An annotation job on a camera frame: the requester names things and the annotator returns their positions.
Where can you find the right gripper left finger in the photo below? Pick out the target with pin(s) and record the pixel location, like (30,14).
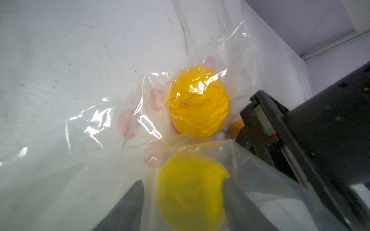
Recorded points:
(127,213)

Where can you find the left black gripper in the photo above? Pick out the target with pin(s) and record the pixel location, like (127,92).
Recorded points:
(324,144)

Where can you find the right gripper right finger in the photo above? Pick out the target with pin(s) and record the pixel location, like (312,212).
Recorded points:
(242,214)

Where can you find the bright yellow pear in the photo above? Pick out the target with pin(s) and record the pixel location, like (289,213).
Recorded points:
(189,192)

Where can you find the clear zip-top bag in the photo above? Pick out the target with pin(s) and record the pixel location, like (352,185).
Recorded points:
(70,177)

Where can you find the orange yellow pear left bag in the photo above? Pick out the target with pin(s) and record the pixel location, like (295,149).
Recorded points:
(233,129)

